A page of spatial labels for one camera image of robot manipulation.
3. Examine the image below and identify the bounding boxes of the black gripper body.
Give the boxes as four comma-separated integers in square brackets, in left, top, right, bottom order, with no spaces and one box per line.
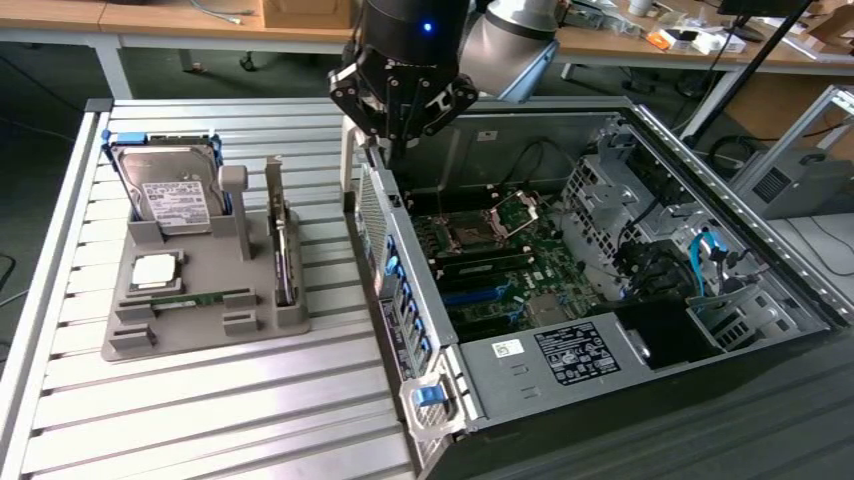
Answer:
[356,0,468,140]

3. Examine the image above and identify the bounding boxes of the graphics card with metal bracket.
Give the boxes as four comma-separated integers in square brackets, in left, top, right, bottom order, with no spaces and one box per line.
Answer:
[263,154,300,307]

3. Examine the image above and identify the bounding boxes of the cardboard box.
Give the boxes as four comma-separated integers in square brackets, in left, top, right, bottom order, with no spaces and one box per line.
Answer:
[261,0,353,29]

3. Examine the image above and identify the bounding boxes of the metal socket cover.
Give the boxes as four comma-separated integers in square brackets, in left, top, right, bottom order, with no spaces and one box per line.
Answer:
[489,192,541,236]

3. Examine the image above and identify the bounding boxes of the silver metal box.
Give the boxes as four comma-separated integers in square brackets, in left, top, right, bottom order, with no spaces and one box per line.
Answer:
[559,0,608,29]

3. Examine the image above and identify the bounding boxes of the open PC case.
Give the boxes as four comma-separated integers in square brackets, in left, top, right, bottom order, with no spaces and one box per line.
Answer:
[339,96,854,480]

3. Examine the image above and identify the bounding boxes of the metal disk bay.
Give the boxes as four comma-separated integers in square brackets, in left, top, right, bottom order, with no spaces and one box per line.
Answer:
[559,124,675,236]

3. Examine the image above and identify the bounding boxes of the silver hard disk drive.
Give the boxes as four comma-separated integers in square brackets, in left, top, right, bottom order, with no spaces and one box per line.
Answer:
[109,144,225,236]

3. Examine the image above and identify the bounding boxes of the orange white small box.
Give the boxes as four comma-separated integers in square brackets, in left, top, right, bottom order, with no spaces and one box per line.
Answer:
[650,27,702,52]

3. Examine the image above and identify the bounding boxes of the green motherboard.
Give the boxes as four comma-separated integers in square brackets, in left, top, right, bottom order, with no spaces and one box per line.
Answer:
[407,192,605,337]

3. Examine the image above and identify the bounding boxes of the blue expansion slot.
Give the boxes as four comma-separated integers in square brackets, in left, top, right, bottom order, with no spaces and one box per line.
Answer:
[441,287,508,307]

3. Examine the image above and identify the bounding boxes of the grey parts rack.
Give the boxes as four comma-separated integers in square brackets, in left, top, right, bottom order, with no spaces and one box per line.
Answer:
[98,162,313,364]

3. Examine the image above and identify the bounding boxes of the black stand pole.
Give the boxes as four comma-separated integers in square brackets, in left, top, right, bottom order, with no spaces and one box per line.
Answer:
[678,0,819,149]

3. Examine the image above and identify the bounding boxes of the wooden desk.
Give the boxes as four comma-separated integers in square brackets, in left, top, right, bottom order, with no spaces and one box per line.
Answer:
[0,0,365,101]
[549,0,854,144]

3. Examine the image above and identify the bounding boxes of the silver CPU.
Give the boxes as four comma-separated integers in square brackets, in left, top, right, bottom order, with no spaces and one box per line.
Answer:
[130,254,181,290]

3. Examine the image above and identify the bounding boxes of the green RAM stick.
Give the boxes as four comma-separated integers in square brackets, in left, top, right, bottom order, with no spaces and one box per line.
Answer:
[150,293,225,309]

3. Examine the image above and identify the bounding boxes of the black monitor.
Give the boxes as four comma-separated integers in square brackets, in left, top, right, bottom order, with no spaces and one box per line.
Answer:
[716,0,812,42]

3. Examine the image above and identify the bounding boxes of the grey computer tower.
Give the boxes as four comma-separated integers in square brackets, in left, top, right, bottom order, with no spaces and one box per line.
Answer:
[730,147,854,221]

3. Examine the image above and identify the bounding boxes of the grey power supply unit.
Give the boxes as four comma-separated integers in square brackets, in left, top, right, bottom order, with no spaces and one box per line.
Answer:
[457,313,652,419]

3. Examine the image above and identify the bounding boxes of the grey loose cable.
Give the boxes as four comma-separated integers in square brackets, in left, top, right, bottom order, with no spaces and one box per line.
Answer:
[188,0,256,25]

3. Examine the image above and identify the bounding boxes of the blue disk carrier frame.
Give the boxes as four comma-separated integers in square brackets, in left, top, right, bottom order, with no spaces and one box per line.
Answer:
[98,128,225,224]

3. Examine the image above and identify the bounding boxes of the blue disk wire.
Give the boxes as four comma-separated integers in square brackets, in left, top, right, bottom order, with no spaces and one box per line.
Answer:
[688,228,728,301]

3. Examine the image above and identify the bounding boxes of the aluminium profile frame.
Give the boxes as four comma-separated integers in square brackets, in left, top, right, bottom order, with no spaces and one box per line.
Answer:
[766,84,854,166]

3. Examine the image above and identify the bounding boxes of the perforated metal bracket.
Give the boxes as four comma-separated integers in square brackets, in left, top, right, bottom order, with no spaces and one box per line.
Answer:
[686,287,802,351]

